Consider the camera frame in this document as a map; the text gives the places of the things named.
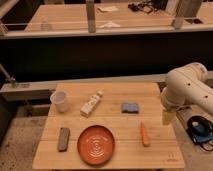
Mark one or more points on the blue black device on floor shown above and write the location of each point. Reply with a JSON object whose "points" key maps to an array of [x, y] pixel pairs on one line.
{"points": [[200, 131]]}

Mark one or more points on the white bottle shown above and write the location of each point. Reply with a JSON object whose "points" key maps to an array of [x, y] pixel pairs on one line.
{"points": [[90, 105]]}

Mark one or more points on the orange plate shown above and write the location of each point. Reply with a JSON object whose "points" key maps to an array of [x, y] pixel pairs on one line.
{"points": [[96, 145]]}

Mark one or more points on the white paper on back table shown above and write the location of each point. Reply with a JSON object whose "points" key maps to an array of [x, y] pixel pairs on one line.
{"points": [[108, 9]]}

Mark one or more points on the clear plastic bottle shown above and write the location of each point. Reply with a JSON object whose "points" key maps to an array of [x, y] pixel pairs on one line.
{"points": [[45, 25]]}

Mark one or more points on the grey rectangular block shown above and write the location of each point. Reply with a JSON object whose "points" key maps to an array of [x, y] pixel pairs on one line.
{"points": [[63, 139]]}

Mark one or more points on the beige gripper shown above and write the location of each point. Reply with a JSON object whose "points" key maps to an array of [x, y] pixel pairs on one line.
{"points": [[167, 117]]}

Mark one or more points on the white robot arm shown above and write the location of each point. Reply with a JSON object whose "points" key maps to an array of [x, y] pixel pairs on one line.
{"points": [[186, 83]]}

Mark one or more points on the blue sponge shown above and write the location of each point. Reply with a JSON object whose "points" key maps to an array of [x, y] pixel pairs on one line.
{"points": [[130, 108]]}

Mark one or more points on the wooden table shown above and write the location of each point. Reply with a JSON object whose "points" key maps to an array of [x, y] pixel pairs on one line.
{"points": [[135, 136]]}

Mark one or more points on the grey vertical post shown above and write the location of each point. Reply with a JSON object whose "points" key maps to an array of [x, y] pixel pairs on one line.
{"points": [[90, 16]]}

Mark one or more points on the orange carrot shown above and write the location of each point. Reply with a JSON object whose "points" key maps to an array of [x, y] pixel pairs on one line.
{"points": [[144, 135]]}

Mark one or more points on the grey post right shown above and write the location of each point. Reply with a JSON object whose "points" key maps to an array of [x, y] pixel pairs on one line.
{"points": [[187, 10]]}

